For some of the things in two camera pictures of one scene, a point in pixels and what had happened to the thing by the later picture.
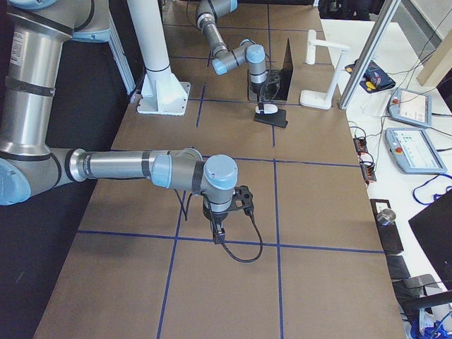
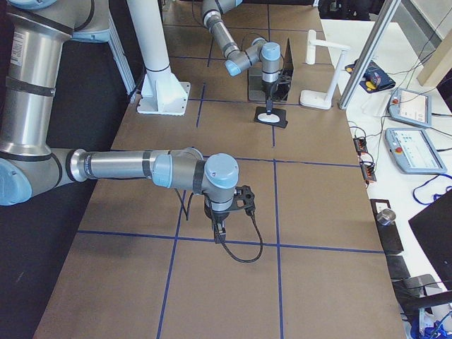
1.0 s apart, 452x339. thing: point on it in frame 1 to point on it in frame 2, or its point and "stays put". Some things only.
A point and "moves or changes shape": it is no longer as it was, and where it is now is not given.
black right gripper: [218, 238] stays put
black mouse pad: [277, 119] stays put
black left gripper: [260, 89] to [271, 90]
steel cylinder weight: [385, 216] stays put
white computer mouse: [268, 109] moves or changes shape
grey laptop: [277, 86] stays put
